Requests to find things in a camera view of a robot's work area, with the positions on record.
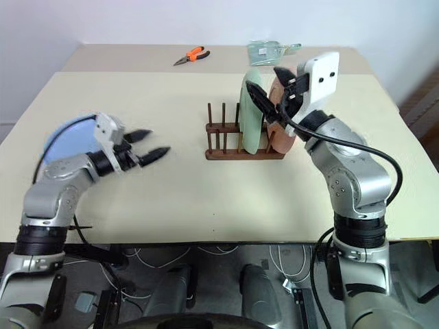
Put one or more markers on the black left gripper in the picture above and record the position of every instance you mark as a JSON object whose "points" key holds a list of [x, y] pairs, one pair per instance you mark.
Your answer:
{"points": [[127, 158]]}

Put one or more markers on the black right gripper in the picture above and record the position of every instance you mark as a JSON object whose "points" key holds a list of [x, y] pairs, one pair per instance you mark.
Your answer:
{"points": [[295, 89]]}

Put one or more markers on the green plate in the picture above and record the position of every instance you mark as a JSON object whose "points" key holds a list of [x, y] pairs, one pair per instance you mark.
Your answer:
{"points": [[249, 123]]}

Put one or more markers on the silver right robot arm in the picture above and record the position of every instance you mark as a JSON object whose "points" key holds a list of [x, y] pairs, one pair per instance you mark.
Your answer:
{"points": [[356, 178]]}

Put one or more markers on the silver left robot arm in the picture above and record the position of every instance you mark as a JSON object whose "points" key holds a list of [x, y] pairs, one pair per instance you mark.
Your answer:
{"points": [[51, 195]]}

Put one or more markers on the wooden dish rack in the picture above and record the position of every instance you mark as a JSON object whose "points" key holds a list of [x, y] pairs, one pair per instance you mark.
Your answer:
{"points": [[223, 154]]}

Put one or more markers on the clear plastic bag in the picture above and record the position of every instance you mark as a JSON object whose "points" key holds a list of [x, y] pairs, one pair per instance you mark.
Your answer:
{"points": [[264, 52]]}

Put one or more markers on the pink plate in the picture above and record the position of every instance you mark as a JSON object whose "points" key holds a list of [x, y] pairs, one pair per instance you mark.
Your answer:
{"points": [[281, 138]]}

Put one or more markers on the blue plate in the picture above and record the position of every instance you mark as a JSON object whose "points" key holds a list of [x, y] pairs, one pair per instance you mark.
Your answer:
{"points": [[70, 142]]}

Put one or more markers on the dark grey rounded shape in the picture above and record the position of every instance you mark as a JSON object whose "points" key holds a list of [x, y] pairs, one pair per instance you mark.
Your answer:
{"points": [[262, 294], [173, 294]]}

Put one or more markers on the grey floor device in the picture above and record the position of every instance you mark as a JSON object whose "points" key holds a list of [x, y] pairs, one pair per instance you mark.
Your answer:
{"points": [[85, 301]]}

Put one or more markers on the black floor box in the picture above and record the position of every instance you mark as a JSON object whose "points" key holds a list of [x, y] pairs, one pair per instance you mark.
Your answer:
{"points": [[107, 310]]}

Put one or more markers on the black curved rim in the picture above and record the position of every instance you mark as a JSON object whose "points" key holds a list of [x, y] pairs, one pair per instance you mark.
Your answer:
{"points": [[205, 320]]}

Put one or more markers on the black floor bar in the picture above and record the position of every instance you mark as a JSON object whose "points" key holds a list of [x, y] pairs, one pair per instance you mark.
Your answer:
{"points": [[304, 308]]}

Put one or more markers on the black furniture leg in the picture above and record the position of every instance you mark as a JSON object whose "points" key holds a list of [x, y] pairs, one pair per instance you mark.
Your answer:
{"points": [[428, 277]]}

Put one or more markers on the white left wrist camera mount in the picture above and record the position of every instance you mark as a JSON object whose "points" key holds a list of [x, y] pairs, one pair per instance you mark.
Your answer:
{"points": [[104, 128]]}

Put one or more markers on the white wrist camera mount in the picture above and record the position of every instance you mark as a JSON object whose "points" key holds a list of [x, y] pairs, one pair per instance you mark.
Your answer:
{"points": [[322, 80], [104, 128]]}

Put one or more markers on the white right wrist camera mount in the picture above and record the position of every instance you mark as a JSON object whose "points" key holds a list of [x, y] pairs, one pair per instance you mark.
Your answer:
{"points": [[322, 80]]}

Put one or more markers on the black table frame bar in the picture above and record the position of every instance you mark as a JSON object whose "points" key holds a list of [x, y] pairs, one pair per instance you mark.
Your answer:
{"points": [[96, 254]]}

